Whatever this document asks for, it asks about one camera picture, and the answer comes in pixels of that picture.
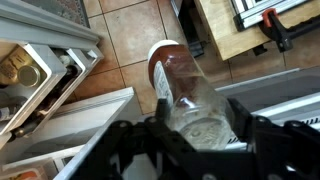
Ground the small condiment bottle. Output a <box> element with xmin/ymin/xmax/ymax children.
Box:
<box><xmin>9</xmin><ymin>116</ymin><xmax>43</xmax><ymax>139</ymax></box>

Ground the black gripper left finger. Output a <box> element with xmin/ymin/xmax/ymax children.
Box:
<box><xmin>146</xmin><ymin>98</ymin><xmax>188</xmax><ymax>158</ymax></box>

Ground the orange black clamp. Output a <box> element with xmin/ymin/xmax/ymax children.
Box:
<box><xmin>260</xmin><ymin>8</ymin><xmax>320</xmax><ymax>53</ymax></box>

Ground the aluminium frame base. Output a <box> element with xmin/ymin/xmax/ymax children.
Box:
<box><xmin>229</xmin><ymin>0</ymin><xmax>309</xmax><ymax>29</ymax></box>

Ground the gold lid jar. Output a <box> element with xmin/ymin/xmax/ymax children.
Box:
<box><xmin>0</xmin><ymin>46</ymin><xmax>43</xmax><ymax>88</ymax></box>

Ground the dark glass bottle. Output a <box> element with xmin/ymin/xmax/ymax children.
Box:
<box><xmin>49</xmin><ymin>54</ymin><xmax>83</xmax><ymax>104</ymax></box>

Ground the white electric stove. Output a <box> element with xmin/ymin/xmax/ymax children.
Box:
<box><xmin>214</xmin><ymin>66</ymin><xmax>320</xmax><ymax>151</ymax></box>

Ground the wooden work table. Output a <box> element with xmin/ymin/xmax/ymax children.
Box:
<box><xmin>194</xmin><ymin>0</ymin><xmax>320</xmax><ymax>62</ymax></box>

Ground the red produce in crisper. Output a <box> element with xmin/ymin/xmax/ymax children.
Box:
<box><xmin>0</xmin><ymin>161</ymin><xmax>49</xmax><ymax>180</ymax></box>

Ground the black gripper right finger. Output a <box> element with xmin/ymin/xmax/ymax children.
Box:
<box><xmin>229</xmin><ymin>98</ymin><xmax>278</xmax><ymax>158</ymax></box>

